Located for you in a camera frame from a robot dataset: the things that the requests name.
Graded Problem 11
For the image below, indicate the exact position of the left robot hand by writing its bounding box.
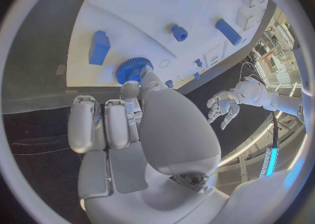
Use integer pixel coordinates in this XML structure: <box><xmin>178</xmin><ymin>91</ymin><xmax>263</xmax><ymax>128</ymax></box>
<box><xmin>206</xmin><ymin>90</ymin><xmax>241</xmax><ymax>131</ymax></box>

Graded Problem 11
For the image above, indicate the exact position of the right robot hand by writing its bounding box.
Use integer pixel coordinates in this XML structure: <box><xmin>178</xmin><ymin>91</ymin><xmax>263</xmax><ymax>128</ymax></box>
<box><xmin>67</xmin><ymin>71</ymin><xmax>230</xmax><ymax>224</ymax></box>

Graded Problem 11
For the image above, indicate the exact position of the blue gear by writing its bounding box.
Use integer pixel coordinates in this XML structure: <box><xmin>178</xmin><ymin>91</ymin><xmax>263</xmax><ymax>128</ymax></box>
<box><xmin>114</xmin><ymin>57</ymin><xmax>155</xmax><ymax>86</ymax></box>

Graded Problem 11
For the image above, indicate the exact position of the white task board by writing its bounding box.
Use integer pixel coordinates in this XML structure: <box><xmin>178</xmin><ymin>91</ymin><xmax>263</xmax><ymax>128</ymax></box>
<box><xmin>66</xmin><ymin>0</ymin><xmax>270</xmax><ymax>95</ymax></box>

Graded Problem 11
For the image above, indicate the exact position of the blue long cylinder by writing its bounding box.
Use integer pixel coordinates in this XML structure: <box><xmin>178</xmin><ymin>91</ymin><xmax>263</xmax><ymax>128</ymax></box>
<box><xmin>214</xmin><ymin>18</ymin><xmax>244</xmax><ymax>46</ymax></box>

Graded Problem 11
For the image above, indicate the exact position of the glowing light bar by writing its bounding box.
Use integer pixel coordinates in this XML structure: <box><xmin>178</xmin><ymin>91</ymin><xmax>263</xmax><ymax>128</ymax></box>
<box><xmin>258</xmin><ymin>146</ymin><xmax>280</xmax><ymax>178</ymax></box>

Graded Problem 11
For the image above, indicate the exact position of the blue short cylinder plug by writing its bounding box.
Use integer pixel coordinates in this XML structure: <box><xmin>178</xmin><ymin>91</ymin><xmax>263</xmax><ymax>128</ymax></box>
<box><xmin>171</xmin><ymin>24</ymin><xmax>189</xmax><ymax>42</ymax></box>

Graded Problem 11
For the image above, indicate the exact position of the white cable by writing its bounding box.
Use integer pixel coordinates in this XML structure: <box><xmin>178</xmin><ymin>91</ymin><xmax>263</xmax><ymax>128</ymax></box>
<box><xmin>239</xmin><ymin>62</ymin><xmax>260</xmax><ymax>81</ymax></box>

